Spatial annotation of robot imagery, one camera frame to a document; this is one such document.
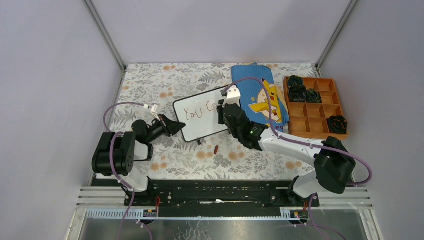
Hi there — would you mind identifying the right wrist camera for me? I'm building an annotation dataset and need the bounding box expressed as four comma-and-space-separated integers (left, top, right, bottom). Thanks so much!
220, 85, 241, 107

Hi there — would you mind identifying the floral patterned table mat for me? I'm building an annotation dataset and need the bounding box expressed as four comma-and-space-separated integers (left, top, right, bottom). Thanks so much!
108, 63, 314, 180

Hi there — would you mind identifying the orange wooden compartment tray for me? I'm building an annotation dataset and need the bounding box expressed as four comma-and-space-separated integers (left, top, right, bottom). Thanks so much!
283, 76, 349, 140

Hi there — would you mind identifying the rolled dark tie lower right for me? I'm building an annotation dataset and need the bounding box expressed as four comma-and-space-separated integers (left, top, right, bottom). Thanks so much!
327, 115, 348, 135

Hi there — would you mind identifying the right aluminium frame post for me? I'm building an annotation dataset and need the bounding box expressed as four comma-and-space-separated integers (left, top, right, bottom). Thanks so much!
315, 0, 360, 72

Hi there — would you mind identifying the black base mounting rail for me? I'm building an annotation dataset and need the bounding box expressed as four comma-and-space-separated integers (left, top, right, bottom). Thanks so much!
91, 178, 332, 219

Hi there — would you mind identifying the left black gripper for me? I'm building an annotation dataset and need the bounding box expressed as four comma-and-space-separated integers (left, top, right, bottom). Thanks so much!
145, 113, 186, 144

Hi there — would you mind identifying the rolled dark tie small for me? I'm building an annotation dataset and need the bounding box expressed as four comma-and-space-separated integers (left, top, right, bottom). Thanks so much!
306, 88, 322, 104

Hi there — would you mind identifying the blue Pikachu cloth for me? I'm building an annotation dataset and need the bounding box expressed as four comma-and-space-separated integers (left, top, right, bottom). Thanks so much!
231, 64, 290, 132

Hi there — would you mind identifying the left aluminium frame post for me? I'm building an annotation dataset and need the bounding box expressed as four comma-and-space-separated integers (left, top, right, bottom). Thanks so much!
82, 0, 126, 72

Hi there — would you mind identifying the aluminium frame post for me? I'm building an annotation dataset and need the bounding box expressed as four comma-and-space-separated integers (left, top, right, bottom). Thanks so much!
82, 0, 126, 72
315, 0, 360, 72

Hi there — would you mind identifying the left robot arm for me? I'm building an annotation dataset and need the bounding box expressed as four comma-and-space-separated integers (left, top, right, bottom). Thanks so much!
91, 114, 186, 206

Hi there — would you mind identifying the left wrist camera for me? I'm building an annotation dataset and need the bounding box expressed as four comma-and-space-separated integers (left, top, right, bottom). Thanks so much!
143, 104, 160, 120

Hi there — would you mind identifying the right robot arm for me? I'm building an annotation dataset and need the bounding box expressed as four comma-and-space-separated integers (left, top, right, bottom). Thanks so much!
216, 104, 356, 206

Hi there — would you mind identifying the small black-framed whiteboard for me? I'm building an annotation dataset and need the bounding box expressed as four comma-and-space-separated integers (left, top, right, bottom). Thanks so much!
172, 86, 228, 143

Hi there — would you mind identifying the rolled dark tie middle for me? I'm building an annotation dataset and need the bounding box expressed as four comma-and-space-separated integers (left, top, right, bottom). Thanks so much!
288, 85, 307, 103

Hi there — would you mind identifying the white slotted cable duct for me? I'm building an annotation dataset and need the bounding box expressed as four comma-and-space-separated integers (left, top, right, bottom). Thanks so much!
86, 208, 310, 221

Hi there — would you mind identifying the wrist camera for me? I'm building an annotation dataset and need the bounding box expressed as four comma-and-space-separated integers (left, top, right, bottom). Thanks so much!
143, 104, 160, 120
220, 85, 241, 107

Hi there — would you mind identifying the rolled dark tie top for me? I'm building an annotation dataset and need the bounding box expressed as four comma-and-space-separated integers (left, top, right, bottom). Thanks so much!
287, 75, 304, 89

